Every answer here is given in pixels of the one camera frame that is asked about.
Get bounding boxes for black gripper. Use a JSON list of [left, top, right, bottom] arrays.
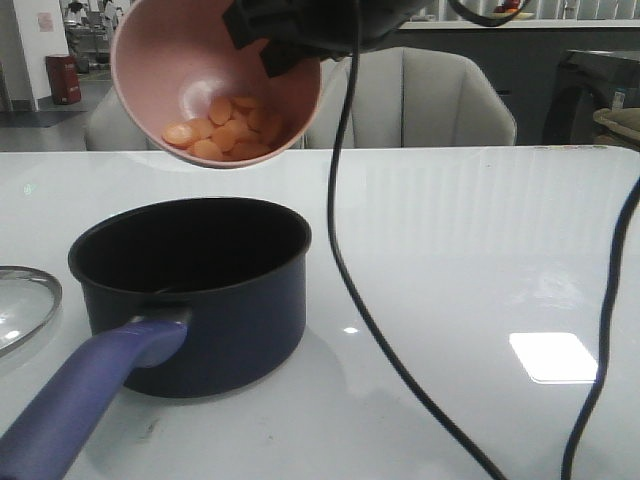
[[222, 0, 424, 78]]

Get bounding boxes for orange ham slices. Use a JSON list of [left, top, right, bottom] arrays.
[[162, 95, 285, 162]]

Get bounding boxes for pink bowl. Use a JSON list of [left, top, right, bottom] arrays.
[[111, 1, 321, 168]]

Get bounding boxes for glass pot lid blue knob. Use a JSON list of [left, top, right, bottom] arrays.
[[1, 265, 63, 356]]

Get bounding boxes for right beige upholstered chair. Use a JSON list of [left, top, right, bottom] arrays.
[[299, 46, 518, 150]]

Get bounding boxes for beige upholstered chair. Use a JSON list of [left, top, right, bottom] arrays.
[[299, 46, 518, 150], [84, 88, 156, 151]]

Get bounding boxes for left beige upholstered chair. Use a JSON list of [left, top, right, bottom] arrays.
[[84, 88, 156, 151]]

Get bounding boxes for red trash bin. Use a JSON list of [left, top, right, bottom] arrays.
[[45, 54, 82, 105]]

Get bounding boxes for fruit plate on counter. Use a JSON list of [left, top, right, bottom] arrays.
[[489, 0, 535, 20]]

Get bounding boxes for grey counter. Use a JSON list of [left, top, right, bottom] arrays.
[[385, 20, 639, 145]]

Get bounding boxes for dark blue saucepan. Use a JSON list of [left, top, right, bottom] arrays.
[[1, 198, 312, 479]]

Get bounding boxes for dark appliance at right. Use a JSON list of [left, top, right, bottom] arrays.
[[542, 50, 639, 145]]

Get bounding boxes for beige cushion at right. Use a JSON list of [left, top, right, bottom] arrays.
[[593, 108, 640, 151]]

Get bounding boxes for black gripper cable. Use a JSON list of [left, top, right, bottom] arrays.
[[327, 0, 640, 480]]

